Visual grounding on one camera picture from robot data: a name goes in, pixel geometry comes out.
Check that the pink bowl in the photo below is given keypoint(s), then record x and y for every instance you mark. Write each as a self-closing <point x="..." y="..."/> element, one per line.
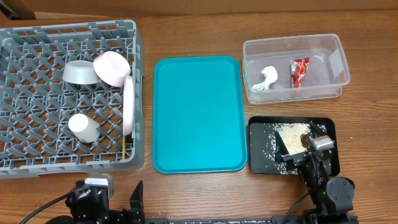
<point x="112" y="68"/>

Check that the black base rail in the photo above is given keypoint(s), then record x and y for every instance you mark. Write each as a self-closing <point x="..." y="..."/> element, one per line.
<point x="233" y="220"/>

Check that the red snack wrapper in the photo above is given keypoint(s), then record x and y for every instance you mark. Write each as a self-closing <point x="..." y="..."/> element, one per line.
<point x="298" y="68"/>

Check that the white tissue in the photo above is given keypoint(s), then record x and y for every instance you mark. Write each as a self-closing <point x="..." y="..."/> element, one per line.
<point x="270" y="77"/>

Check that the teal plastic tray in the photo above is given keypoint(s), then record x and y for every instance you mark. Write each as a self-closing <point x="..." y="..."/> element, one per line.
<point x="198" y="116"/>

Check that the brown food scrap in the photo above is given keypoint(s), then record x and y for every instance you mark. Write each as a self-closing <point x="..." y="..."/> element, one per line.
<point x="305" y="140"/>

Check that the rice pile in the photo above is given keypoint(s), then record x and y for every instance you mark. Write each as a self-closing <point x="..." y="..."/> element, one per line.
<point x="290" y="133"/>

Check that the white paper cup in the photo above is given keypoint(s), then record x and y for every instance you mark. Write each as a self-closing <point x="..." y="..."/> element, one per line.
<point x="84" y="128"/>

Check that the wooden chopstick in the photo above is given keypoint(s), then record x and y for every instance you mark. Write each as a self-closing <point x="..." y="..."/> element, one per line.
<point x="124" y="148"/>

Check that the white round plate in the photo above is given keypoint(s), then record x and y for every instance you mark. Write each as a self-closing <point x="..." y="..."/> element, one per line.
<point x="128" y="105"/>

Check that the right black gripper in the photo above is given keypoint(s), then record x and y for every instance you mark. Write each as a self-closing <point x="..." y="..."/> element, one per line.
<point x="298" y="156"/>

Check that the clear plastic bin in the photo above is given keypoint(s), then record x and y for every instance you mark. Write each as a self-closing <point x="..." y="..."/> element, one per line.
<point x="327" y="73"/>

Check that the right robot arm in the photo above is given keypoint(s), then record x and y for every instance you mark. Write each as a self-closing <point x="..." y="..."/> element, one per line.
<point x="332" y="197"/>

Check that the grey bowl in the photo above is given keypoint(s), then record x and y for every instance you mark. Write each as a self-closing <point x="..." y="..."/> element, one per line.
<point x="80" y="72"/>

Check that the grey dish rack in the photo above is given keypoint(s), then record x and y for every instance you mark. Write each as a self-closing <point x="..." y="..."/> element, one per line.
<point x="36" y="103"/>

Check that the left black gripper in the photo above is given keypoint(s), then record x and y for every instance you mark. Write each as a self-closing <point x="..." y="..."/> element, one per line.
<point x="130" y="197"/>

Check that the black waste tray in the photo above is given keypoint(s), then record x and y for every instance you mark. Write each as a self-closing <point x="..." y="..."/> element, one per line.
<point x="261" y="141"/>

